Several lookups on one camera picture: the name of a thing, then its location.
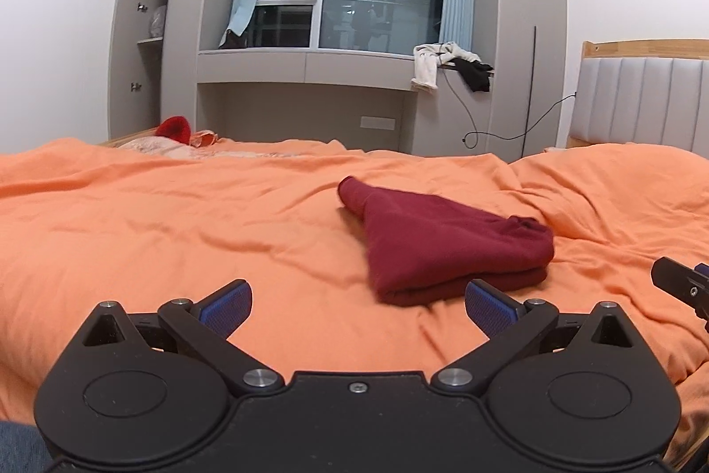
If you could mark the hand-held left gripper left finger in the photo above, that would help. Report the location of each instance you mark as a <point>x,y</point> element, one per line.
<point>224,309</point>

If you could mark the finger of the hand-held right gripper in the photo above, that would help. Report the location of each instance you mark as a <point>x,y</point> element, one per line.
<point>678,282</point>

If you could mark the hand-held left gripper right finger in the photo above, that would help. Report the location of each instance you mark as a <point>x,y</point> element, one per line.
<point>490,309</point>

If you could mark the maroon sweater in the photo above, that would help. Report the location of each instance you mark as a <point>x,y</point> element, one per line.
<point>443,240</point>

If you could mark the orange blanket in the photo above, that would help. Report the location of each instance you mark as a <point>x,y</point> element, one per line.
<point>166,218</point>

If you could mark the pale patterned cloth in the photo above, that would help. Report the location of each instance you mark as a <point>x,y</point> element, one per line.
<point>160,146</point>

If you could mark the grey padded headboard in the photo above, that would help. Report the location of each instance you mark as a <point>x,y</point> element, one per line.
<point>637,102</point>

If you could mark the red plush item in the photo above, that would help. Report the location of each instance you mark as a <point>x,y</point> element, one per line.
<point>174,126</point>

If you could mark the black garment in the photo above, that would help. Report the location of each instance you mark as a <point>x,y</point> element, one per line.
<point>476,77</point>

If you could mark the person's leg in jeans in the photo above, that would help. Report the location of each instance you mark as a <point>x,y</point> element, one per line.
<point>19,451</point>

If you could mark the white garment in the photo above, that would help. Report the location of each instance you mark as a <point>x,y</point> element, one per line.
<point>425,68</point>

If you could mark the grey window ledge cabinet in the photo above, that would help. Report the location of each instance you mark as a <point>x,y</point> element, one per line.
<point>304,68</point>

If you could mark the dark cloth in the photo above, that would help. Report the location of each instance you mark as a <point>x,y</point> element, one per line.
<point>232,41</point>

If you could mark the grey wardrobe with shelves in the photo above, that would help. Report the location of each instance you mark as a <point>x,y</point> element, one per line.
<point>188,35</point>

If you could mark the open grey wardrobe door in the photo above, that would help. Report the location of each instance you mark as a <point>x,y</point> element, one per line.
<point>130,35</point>

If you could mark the clear plastic bag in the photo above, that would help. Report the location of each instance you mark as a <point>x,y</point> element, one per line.
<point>157,21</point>

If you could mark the closed grey wardrobe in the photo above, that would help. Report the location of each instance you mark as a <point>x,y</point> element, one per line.
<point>526,7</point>

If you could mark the white wall socket plate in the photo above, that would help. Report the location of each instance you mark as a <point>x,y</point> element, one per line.
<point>377,123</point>

